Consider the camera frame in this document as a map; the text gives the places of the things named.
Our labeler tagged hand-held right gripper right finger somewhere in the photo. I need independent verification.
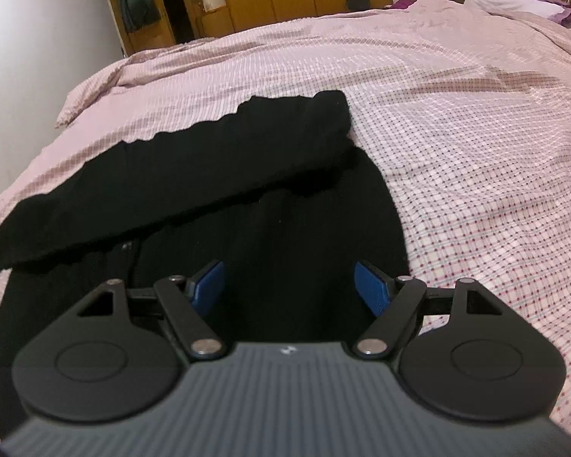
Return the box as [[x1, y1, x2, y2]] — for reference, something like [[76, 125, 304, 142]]
[[353, 259, 505, 361]]

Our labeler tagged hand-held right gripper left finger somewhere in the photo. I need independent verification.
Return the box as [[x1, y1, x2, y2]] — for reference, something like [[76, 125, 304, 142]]
[[78, 260, 228, 361]]

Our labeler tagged black knit garment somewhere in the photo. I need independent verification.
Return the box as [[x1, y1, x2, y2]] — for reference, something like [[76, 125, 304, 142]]
[[0, 89, 411, 443]]

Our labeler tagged pink checked bed cover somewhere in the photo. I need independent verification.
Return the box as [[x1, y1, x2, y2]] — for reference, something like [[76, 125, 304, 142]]
[[0, 0, 571, 439]]

